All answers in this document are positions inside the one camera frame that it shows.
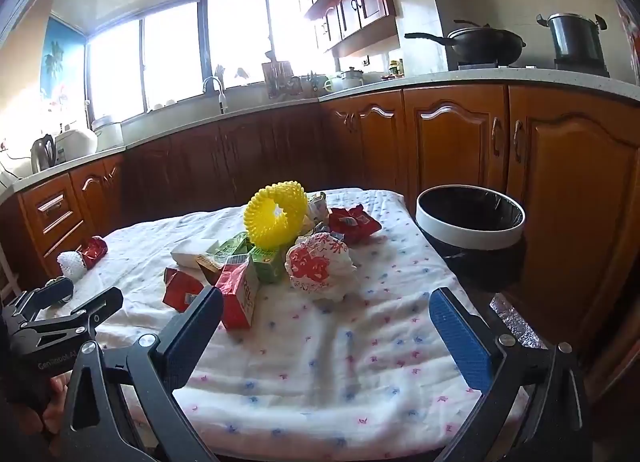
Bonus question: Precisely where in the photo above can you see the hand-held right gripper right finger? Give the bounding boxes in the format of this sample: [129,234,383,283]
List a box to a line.
[429,287,593,462]

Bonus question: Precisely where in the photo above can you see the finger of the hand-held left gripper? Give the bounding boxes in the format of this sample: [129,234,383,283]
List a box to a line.
[14,277,76,315]
[27,287,125,343]

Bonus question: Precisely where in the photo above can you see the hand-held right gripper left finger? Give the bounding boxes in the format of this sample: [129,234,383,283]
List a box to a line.
[50,286,224,462]

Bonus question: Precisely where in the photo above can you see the black bin with white rim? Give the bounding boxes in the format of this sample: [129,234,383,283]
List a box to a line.
[416,185,527,293]

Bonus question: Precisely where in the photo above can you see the person's left hand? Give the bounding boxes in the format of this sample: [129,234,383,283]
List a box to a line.
[7,372,71,448]

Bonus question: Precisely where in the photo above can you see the white foam net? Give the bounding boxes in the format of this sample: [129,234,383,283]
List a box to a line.
[56,250,88,280]

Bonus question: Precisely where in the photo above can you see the flat red packet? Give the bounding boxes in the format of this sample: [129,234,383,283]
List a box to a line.
[162,267,206,313]

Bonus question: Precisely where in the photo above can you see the silver foil mat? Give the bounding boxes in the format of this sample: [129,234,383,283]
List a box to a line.
[490,292,553,350]

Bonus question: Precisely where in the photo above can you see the red and white carton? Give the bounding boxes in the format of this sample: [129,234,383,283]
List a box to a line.
[214,259,261,331]

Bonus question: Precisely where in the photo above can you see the white tissue packet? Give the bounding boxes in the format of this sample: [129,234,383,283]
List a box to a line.
[170,237,221,270]

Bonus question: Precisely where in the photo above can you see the green wrapper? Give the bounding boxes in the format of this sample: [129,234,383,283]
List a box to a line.
[197,234,251,273]

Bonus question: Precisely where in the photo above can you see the green carton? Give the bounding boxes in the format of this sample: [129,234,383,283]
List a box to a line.
[247,244,291,285]

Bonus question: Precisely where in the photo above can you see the steel electric kettle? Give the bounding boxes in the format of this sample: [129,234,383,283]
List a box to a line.
[30,134,57,175]

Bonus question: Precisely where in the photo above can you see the white bag with red print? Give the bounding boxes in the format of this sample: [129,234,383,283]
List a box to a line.
[284,232,357,303]

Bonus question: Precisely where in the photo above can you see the white rice cooker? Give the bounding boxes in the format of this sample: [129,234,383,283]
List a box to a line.
[52,127,98,165]

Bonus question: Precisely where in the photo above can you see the red snack packet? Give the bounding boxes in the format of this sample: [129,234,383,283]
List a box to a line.
[327,204,381,245]

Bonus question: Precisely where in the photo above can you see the white lidded appliance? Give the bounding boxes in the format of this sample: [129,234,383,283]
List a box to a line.
[91,114,124,151]

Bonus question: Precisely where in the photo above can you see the crumpled pale wrapper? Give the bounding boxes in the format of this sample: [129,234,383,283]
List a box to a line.
[305,192,331,233]

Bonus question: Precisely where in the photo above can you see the wooden lower cabinets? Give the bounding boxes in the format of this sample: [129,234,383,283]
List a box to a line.
[0,84,640,393]

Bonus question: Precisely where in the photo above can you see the chrome faucet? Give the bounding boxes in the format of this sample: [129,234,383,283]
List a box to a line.
[202,76,230,115]

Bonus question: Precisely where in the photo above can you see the white kitchen countertop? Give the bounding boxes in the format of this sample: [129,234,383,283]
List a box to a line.
[0,66,640,205]

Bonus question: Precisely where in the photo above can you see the kitchen window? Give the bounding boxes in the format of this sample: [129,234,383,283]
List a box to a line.
[85,0,321,119]

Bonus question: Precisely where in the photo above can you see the white lidded pot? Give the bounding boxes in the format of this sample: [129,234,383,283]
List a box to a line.
[336,66,365,90]

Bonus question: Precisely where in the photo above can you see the black wok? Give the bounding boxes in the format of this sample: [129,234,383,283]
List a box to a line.
[404,19,527,66]

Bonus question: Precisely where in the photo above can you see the gas stove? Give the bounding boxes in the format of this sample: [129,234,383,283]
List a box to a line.
[457,59,611,78]

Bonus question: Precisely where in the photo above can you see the steel cooking pot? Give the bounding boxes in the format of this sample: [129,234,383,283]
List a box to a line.
[536,12,608,65]

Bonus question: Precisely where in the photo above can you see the yellow spiky ring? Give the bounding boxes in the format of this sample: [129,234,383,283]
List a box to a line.
[243,181,309,249]

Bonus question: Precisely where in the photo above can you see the blue wall poster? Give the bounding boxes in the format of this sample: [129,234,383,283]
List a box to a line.
[40,16,86,117]

